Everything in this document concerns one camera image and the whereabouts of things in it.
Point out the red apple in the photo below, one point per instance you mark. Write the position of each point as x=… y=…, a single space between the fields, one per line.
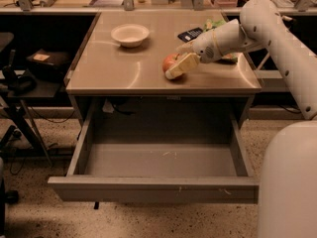
x=169 y=62

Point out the black headphones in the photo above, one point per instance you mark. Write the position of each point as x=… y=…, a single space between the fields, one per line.
x=18 y=84

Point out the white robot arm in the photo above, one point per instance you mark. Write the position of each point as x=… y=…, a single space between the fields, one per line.
x=288 y=186

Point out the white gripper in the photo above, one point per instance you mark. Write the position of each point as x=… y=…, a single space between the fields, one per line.
x=205 y=50

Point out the green chip bag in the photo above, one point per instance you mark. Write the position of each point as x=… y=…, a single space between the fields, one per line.
x=211 y=25

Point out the open grey top drawer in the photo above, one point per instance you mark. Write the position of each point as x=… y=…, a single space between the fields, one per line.
x=157 y=150

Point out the black remote control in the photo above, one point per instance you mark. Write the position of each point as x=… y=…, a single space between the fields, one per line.
x=190 y=35

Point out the white bowl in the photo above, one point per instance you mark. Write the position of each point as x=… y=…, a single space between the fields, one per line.
x=130 y=35

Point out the black bag with label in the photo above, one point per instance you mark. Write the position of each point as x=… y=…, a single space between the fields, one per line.
x=49 y=66

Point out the black side table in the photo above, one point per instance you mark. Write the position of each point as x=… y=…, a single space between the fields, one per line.
x=16 y=106

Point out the grey metal cabinet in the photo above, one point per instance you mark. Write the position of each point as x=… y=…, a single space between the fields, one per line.
x=211 y=94

